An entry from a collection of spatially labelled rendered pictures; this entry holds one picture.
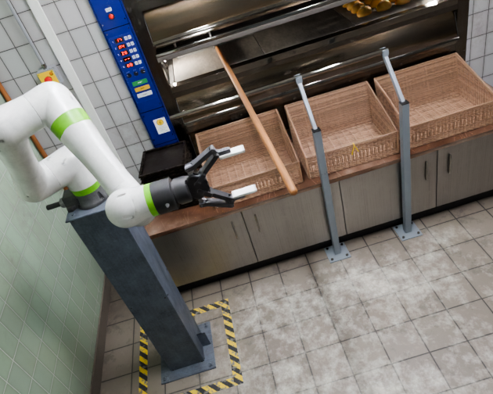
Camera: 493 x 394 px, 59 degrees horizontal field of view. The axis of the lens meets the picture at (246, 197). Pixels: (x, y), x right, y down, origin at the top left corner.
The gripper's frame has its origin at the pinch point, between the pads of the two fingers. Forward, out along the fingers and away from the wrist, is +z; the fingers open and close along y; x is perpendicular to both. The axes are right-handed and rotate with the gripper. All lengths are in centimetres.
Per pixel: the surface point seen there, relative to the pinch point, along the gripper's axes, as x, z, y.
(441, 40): -151, 142, 53
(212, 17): -153, 9, -1
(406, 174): -93, 90, 100
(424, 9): -153, 132, 32
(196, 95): -156, -14, 41
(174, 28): -153, -13, -1
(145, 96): -151, -42, 30
